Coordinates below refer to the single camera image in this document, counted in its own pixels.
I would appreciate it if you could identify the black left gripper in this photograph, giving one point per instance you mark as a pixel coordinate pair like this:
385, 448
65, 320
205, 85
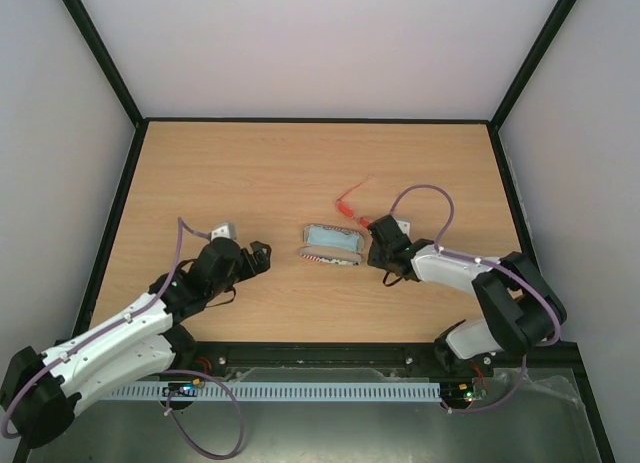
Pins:
263, 263

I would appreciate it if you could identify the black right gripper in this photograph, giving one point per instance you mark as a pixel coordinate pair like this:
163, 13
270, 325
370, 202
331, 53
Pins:
379, 243

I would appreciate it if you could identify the light blue cleaning cloth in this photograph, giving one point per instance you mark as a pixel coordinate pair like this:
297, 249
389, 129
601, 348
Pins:
320, 236

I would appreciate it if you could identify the red sunglasses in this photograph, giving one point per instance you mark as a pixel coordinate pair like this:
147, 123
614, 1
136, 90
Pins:
348, 211

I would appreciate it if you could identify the stars and stripes glasses case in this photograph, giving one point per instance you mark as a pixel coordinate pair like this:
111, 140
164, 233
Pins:
331, 255

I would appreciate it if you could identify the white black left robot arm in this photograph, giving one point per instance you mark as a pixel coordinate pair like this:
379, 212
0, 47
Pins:
42, 393

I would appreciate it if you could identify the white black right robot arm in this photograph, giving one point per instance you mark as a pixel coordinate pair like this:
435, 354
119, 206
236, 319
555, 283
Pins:
519, 309

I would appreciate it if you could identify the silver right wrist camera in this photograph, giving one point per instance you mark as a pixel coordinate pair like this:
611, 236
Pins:
403, 224

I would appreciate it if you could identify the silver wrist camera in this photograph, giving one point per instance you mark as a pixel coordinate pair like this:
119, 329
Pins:
403, 224
224, 230

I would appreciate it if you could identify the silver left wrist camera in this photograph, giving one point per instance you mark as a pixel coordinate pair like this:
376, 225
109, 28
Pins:
224, 230

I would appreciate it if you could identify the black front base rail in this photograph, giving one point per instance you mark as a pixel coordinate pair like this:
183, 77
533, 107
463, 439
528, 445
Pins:
406, 359

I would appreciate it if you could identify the light blue slotted cable duct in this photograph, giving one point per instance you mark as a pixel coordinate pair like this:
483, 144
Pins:
280, 392

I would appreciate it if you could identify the black right frame post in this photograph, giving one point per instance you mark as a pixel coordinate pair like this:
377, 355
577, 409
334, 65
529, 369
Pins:
551, 27

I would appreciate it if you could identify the black frame post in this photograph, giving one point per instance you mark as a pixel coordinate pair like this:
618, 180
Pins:
551, 27
100, 52

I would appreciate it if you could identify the black left frame post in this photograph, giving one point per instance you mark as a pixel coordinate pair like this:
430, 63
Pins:
100, 52

